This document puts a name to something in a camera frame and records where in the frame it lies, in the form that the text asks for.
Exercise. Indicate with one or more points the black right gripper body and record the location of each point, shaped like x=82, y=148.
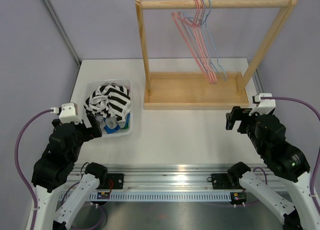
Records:
x=246, y=121

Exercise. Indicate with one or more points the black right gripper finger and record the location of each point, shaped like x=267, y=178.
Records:
x=231, y=118
x=237, y=110

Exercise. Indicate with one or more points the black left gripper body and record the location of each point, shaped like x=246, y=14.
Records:
x=84, y=134

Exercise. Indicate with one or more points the blue tank top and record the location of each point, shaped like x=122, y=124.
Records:
x=111, y=131

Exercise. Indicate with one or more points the grey tank top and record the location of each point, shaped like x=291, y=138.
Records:
x=110, y=122

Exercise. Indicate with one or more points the black white striped top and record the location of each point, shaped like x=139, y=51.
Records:
x=109, y=101

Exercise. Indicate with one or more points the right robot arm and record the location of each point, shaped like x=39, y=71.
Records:
x=286, y=161

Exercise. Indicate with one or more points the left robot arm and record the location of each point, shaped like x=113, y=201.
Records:
x=51, y=171

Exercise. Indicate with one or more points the clear plastic basket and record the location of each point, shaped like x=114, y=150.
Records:
x=123, y=82

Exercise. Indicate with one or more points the wooden clothes rack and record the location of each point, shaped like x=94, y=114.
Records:
x=182, y=90

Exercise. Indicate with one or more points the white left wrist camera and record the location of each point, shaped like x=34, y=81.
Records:
x=67, y=113

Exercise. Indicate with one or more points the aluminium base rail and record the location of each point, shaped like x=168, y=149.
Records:
x=167, y=177

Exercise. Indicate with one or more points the white slotted cable duct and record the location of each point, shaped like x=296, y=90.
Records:
x=162, y=196

